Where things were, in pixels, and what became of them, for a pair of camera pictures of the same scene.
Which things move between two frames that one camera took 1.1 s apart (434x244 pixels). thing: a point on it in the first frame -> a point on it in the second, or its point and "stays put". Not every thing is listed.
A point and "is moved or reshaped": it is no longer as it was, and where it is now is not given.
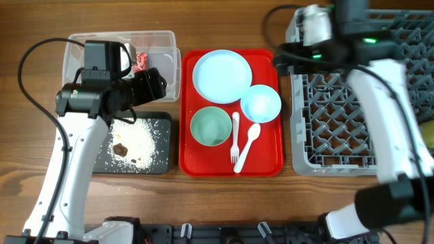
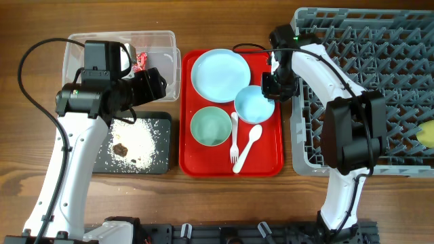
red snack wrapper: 142,62 stays put
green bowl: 211,126 stays put
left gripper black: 151,89 stays put
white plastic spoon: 253,131 stays put
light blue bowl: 261,104 is moved or reshaped
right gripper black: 296,67 -> 268,91
